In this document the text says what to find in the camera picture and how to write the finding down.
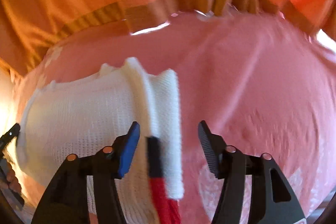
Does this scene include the white red black knit sweater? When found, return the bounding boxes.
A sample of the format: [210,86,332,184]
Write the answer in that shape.
[16,57,184,223]

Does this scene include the person's left hand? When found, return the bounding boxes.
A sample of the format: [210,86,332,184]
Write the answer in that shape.
[5,163,22,194]

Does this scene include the pink floral bed blanket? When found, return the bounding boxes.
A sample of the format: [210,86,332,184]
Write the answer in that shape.
[15,12,335,223]

